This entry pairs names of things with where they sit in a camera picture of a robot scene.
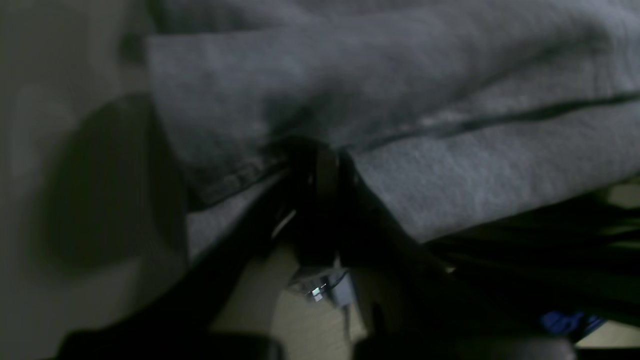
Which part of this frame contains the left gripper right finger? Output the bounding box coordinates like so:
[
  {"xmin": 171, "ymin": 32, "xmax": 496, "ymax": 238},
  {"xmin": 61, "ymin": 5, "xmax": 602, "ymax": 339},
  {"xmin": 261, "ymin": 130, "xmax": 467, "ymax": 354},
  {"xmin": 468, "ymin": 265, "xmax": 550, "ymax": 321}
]
[{"xmin": 320, "ymin": 149, "xmax": 576, "ymax": 360}]

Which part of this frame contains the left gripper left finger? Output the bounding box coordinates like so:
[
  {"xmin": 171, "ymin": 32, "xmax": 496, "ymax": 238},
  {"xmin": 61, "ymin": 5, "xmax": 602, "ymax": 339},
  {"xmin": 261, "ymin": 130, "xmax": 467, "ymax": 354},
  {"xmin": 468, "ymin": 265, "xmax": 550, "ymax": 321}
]
[{"xmin": 55, "ymin": 140, "xmax": 321, "ymax": 360}]

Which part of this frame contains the grey T-shirt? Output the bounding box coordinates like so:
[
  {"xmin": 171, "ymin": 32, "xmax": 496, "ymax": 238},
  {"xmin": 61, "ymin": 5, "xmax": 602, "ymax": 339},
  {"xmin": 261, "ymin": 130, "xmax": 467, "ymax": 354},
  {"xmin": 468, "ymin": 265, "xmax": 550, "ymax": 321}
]
[{"xmin": 146, "ymin": 0, "xmax": 639, "ymax": 256}]

